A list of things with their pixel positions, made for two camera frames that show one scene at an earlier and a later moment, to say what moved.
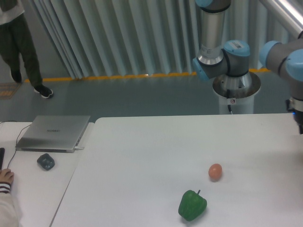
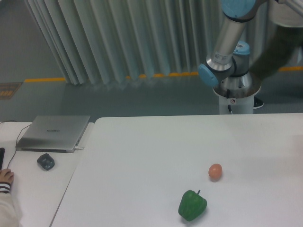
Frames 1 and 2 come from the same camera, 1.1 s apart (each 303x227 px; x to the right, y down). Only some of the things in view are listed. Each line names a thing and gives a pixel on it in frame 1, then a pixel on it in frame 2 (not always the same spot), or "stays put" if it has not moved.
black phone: [2, 155] stays put
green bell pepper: [191, 205] stays put
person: [15, 39] to [283, 44]
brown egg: [215, 171] stays put
